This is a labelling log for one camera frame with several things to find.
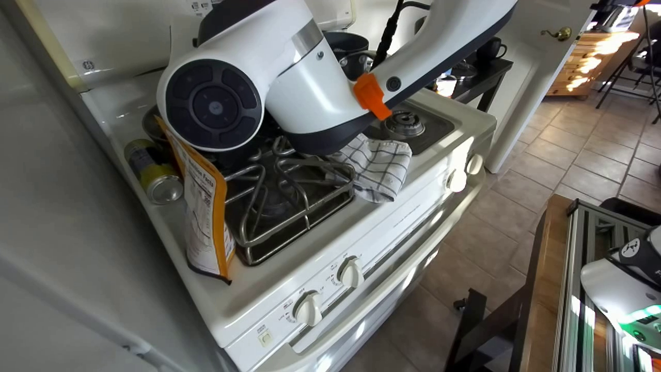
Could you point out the white checkered dish towel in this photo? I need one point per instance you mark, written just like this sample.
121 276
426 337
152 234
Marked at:
379 169

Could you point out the wooden board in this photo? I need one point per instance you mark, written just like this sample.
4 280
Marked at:
543 289

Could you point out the brass door knob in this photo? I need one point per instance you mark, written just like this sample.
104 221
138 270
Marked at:
559 33

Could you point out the wooden furniture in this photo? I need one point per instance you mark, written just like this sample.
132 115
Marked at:
585 69

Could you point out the white refrigerator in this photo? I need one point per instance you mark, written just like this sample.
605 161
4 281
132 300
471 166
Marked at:
54 240

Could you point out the black side table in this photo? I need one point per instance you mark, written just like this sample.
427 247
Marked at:
491 69

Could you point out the white stove knob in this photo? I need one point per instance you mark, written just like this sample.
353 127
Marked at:
474 163
349 272
307 309
455 180

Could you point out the white door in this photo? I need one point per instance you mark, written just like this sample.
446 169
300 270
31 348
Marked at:
537 84

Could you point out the dark blue saucepan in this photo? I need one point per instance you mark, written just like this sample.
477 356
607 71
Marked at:
343 41

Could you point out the orange food packet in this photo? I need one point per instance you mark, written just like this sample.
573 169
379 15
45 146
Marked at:
202 207

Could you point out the bare metal burner grate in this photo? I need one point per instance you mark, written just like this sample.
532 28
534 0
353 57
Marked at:
273 169

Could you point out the aluminium frame cart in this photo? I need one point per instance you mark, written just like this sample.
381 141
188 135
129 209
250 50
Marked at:
585 289

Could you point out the yellow green spice can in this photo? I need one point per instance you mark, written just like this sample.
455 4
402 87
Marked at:
155 177

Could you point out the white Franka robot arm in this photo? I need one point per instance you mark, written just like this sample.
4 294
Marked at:
289 69

